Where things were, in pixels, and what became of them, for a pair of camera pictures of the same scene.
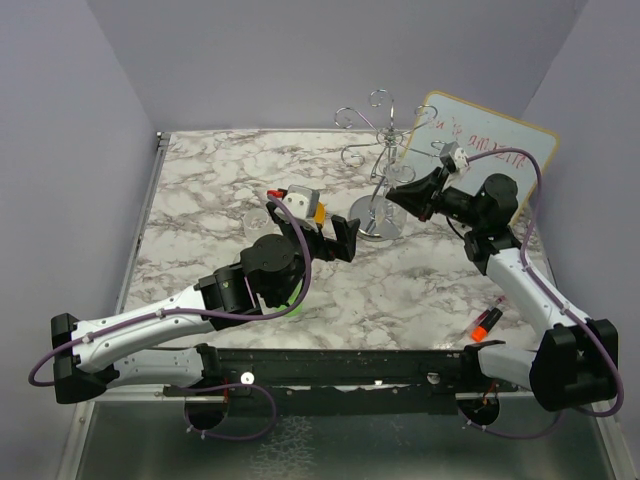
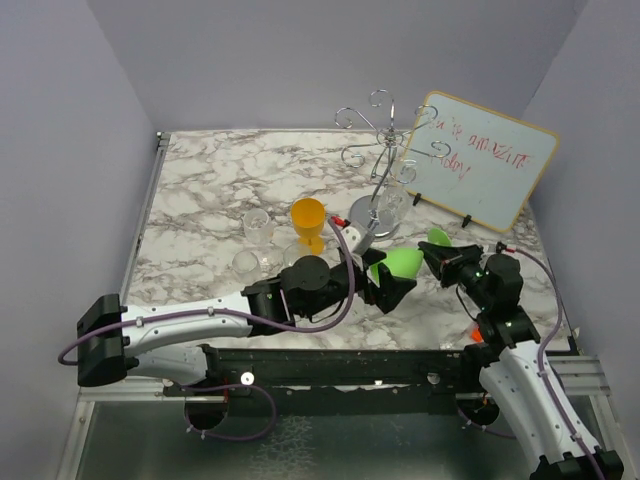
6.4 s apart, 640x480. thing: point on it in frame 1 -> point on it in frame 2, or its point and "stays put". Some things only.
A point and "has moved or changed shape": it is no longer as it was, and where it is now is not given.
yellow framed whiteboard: [477, 129] stays put
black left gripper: [343, 247] -> [391, 289]
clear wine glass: [256, 223] stays put
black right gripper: [418, 195] -> [436, 255]
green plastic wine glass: [290, 300] has moved or changed shape
